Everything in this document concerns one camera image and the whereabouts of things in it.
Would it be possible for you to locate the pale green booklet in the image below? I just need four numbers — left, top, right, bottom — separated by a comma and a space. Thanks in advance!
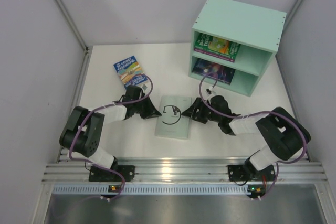
155, 95, 192, 139

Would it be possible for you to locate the dark galaxy cover book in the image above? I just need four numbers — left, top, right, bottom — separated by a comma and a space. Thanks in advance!
192, 58, 235, 85

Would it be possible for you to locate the blue treehouse book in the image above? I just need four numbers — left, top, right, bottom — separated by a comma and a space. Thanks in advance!
113, 56, 149, 91

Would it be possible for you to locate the purple 117-storey treehouse book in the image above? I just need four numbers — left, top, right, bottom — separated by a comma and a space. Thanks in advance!
194, 48, 235, 62

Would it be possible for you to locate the green 104-storey treehouse book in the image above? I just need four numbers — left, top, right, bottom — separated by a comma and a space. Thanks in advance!
194, 33, 241, 58

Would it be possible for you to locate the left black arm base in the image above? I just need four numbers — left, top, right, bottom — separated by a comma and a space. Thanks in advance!
88, 165, 135, 182

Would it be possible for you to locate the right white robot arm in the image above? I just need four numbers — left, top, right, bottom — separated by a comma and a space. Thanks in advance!
182, 95, 311, 173

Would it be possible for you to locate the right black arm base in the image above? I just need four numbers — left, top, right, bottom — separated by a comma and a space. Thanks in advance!
227, 155, 279, 186

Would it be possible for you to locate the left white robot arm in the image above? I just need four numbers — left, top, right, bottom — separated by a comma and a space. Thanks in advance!
59, 85, 162, 170

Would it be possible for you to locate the mint green wooden shelf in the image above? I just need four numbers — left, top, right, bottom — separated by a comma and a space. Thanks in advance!
189, 0, 287, 97

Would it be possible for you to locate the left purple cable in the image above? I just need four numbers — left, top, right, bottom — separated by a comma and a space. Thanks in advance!
68, 73, 154, 200

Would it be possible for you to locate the perforated cable duct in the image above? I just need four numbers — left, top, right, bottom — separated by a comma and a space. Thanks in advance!
52, 184, 266, 195

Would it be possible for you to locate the aluminium mounting rail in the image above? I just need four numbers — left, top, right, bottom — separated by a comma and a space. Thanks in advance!
41, 140, 329, 183

